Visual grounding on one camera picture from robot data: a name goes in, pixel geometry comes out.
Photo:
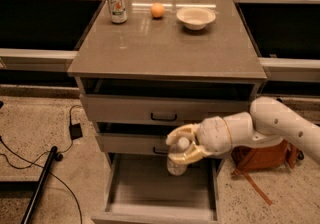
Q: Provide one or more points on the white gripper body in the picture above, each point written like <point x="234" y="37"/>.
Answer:
<point x="213" y="134"/>

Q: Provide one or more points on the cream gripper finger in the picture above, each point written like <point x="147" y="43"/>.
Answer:
<point x="188" y="131"/>
<point x="193" y="154"/>

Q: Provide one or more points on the clear plastic water bottle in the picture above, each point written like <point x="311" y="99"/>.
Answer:
<point x="175" y="164"/>

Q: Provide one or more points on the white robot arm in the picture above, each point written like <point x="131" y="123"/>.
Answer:
<point x="267" y="123"/>

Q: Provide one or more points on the bottom grey drawer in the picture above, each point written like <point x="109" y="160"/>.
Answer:
<point x="140" y="190"/>

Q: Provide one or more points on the grey drawer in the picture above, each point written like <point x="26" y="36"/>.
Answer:
<point x="113" y="143"/>
<point x="140" y="190"/>
<point x="155" y="111"/>

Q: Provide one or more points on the grey drawer cabinet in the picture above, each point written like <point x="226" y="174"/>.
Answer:
<point x="160" y="57"/>

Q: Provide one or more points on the middle grey drawer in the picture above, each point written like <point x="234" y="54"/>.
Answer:
<point x="113" y="143"/>

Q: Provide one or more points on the top grey drawer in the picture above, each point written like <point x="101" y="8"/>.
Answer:
<point x="155" y="111"/>

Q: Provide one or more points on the orange backpack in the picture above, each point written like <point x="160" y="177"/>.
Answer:
<point x="248" y="159"/>

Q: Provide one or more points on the white bowl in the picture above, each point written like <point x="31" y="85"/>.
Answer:
<point x="195" y="18"/>

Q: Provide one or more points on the black power adapter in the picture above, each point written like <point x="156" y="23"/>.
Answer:
<point x="75" y="131"/>

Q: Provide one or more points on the orange fruit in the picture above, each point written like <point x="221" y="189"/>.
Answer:
<point x="157" y="10"/>

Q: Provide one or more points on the white green soda can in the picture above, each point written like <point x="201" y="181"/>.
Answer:
<point x="117" y="11"/>

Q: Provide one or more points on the black pole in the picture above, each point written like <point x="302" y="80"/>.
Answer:
<point x="39" y="186"/>

